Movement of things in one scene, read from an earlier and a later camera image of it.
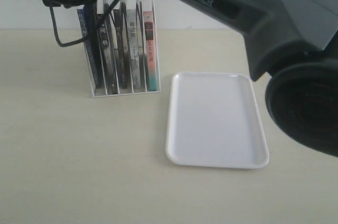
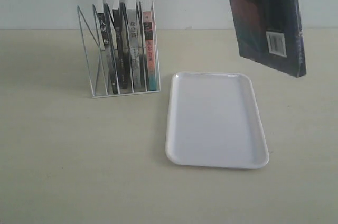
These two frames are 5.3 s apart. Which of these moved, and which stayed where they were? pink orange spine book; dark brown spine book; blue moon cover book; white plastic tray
Moved: blue moon cover book
Stayed: dark brown spine book; pink orange spine book; white plastic tray
